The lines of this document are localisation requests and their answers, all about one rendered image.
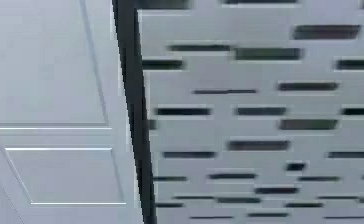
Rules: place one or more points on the white panelled room door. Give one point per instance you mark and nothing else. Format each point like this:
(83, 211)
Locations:
(56, 100)

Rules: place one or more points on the white slotted screen panel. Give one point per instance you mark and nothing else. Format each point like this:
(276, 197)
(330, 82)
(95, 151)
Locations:
(256, 126)

